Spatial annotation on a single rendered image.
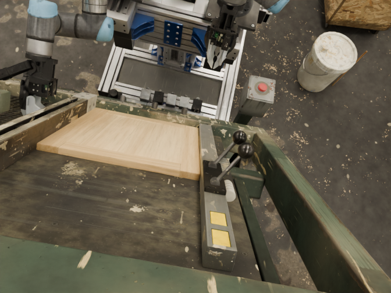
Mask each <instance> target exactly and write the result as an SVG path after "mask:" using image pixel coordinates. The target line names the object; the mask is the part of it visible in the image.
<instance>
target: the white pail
mask: <svg viewBox="0 0 391 293"><path fill-rule="evenodd" d="M366 53H367V51H365V52H364V53H363V54H362V55H361V56H360V57H359V58H358V59H357V49H356V47H355V45H354V44H353V42H352V41H351V40H350V39H349V38H348V37H346V36H345V35H343V34H341V33H337V32H327V33H323V34H321V35H320V36H319V37H318V38H317V39H316V40H315V42H314V44H313V46H312V48H311V51H310V52H309V54H307V57H305V58H304V60H303V64H302V65H301V66H300V68H299V70H298V72H297V79H298V82H299V84H300V85H301V86H302V87H303V88H304V89H305V90H307V91H310V92H320V91H322V90H324V89H325V88H326V87H327V86H328V85H329V84H330V83H331V82H332V81H334V80H335V79H336V78H337V77H339V76H340V75H341V74H342V75H341V76H340V77H339V78H338V79H337V80H336V81H335V82H334V83H333V84H332V85H334V84H335V83H336V82H337V81H338V80H339V79H340V78H341V77H342V76H343V75H344V74H345V73H346V72H347V71H348V70H349V69H351V68H352V67H353V66H354V65H355V64H356V63H357V62H358V61H359V60H360V59H361V58H362V57H363V56H364V55H365V54H366Z"/></svg>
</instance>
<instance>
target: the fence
mask: <svg viewBox="0 0 391 293"><path fill-rule="evenodd" d="M198 130H199V143H200V169H201V176H200V209H201V243H202V266H203V267H207V268H212V269H218V270H224V271H231V272H232V270H233V265H234V261H235V258H236V255H237V248H236V243H235V239H234V234H233V229H232V223H231V219H230V214H229V209H228V203H227V200H226V195H220V194H214V193H210V192H205V191H204V179H203V169H202V161H203V160H207V161H215V160H216V159H217V158H218V156H217V152H216V147H215V141H214V136H213V132H212V127H211V126H210V125H207V124H201V123H200V125H199V128H198ZM210 212H216V213H223V214H225V219H226V225H227V226H223V225H218V224H213V223H211V218H210ZM212 229H214V230H219V231H225V232H228V235H229V241H230V247H229V246H223V245H216V244H213V243H212Z"/></svg>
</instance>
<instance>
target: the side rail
mask: <svg viewBox="0 0 391 293"><path fill-rule="evenodd" d="M253 147H254V154H253V156H252V157H251V160H252V161H253V164H254V166H255V168H256V170H257V171H259V172H261V173H262V174H263V176H264V178H265V184H264V185H265V187H266V189H267V191H268V193H269V195H270V197H271V199H272V201H273V203H274V205H275V207H276V209H277V211H278V213H279V215H280V217H281V219H282V221H283V223H284V225H285V227H286V229H287V231H288V233H289V235H290V237H291V239H292V241H293V243H294V245H295V247H296V249H297V250H298V252H299V254H300V256H301V258H302V260H303V262H304V264H305V266H306V268H307V270H308V272H309V274H310V276H311V278H312V280H313V282H314V284H315V286H316V288H317V290H318V291H321V292H327V293H391V279H390V278H389V277H388V276H387V275H386V273H385V272H384V271H383V270H382V269H381V267H380V266H379V265H378V264H377V263H376V261H374V259H373V258H372V257H371V255H370V254H369V253H368V252H367V251H366V250H365V248H364V247H363V246H362V245H361V244H360V243H359V241H358V240H357V239H356V238H355V236H354V235H353V234H352V233H351V232H350V231H349V229H348V228H347V227H346V226H345V225H344V224H343V222H342V221H341V220H340V219H339V218H338V217H337V215H336V214H335V213H334V211H333V210H332V209H331V208H330V207H329V206H328V204H327V203H326V202H325V201H324V200H323V199H322V198H321V196H320V195H319V194H318V193H317V192H316V190H315V189H314V188H313V187H312V185H311V184H310V183H309V182H308V181H307V180H306V179H305V177H304V176H303V175H302V174H301V173H300V171H299V170H298V169H297V168H296V167H295V165H294V164H293V163H292V162H291V161H290V159H289V158H288V157H287V156H286V155H285V154H284V152H283V151H282V150H281V149H280V148H279V147H278V145H277V144H276V143H275V142H274V140H273V139H272V138H271V137H270V136H269V135H268V134H262V133H255V137H254V141H253Z"/></svg>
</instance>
